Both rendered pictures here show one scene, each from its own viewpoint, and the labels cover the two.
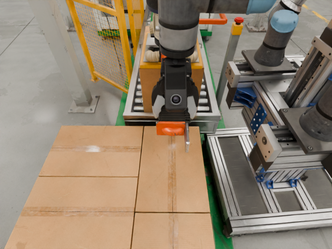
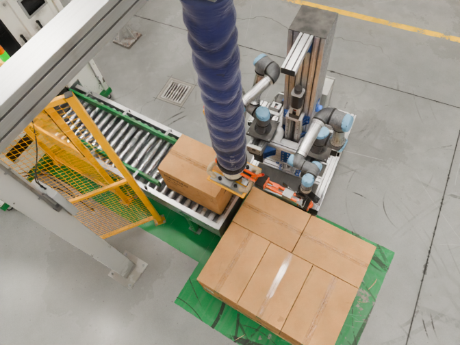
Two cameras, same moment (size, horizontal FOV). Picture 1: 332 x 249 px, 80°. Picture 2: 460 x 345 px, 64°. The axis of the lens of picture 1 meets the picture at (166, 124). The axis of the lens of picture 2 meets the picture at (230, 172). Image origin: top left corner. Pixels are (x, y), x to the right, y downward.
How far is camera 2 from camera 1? 2.32 m
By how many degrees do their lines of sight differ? 30
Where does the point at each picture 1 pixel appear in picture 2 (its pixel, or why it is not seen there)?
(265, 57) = (265, 131)
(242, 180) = (291, 183)
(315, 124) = (319, 150)
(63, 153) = (226, 283)
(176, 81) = (312, 196)
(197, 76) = not seen: hidden behind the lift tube
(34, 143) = (152, 332)
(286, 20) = (265, 115)
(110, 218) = (288, 267)
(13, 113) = not seen: outside the picture
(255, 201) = not seen: hidden behind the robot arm
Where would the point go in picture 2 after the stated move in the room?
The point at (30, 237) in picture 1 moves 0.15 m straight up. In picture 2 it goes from (278, 313) to (278, 310)
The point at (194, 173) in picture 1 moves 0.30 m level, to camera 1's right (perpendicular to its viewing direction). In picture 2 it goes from (285, 209) to (300, 183)
